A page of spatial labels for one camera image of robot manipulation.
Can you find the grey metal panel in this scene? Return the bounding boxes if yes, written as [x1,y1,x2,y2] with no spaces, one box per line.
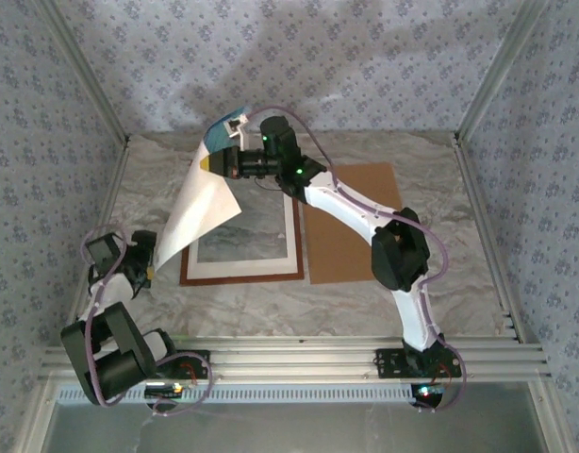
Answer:
[43,400,550,453]

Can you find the aluminium mounting rail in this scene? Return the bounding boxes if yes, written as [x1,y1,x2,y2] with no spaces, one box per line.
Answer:
[39,335,553,381]

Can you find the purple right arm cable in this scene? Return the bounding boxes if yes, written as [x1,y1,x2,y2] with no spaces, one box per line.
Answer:
[249,106,469,414]

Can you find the aluminium corner post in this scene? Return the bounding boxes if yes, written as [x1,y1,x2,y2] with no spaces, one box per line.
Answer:
[453,0,553,145]
[34,0,131,145]

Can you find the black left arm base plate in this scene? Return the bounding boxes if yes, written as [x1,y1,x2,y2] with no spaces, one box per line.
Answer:
[125,349,211,381]

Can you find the brown backing board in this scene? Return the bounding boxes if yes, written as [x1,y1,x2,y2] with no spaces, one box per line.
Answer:
[301,162,405,286]

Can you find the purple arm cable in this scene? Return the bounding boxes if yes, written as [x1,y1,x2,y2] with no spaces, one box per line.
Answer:
[80,225,213,417]
[249,106,469,414]

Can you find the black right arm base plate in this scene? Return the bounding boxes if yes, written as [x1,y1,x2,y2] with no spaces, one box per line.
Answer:
[374,348,463,380]

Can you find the grey slotted cable duct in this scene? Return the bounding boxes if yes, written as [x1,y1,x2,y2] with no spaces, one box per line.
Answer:
[56,382,418,406]

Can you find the white mat board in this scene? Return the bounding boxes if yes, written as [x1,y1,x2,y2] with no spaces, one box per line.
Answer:
[185,188,300,279]

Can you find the brown wooden picture frame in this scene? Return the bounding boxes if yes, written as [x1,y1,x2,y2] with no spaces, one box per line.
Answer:
[179,176,306,287]

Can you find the blue poster photo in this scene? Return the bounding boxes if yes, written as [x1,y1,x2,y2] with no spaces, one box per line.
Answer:
[155,106,251,279]

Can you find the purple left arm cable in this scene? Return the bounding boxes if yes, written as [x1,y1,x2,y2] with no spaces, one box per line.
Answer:
[80,225,213,417]

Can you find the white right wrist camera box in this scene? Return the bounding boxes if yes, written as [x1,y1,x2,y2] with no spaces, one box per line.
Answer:
[226,111,252,148]

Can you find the aluminium side rail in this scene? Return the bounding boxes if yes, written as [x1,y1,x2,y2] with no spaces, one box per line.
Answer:
[452,136,529,345]
[58,139,133,348]

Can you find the aluminium frame leg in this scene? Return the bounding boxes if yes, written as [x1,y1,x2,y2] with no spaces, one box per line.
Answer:
[15,381,59,453]
[527,381,573,453]

